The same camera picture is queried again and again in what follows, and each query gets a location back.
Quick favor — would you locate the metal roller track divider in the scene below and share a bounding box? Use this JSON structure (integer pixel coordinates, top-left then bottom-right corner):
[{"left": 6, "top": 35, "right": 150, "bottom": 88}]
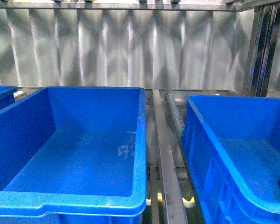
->
[{"left": 140, "top": 89, "right": 205, "bottom": 224}]

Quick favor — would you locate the blue empty target bin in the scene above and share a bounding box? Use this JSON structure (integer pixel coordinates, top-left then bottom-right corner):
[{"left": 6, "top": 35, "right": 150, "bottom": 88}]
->
[{"left": 182, "top": 95, "right": 280, "bottom": 224}]

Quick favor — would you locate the blue source bin with buttons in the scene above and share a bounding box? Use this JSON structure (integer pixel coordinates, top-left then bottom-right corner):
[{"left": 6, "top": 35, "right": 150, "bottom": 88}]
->
[{"left": 0, "top": 87, "right": 147, "bottom": 224}]

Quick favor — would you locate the blue bin far left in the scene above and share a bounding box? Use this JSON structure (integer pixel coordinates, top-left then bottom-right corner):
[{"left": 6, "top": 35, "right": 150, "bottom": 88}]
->
[{"left": 0, "top": 85, "right": 18, "bottom": 110}]

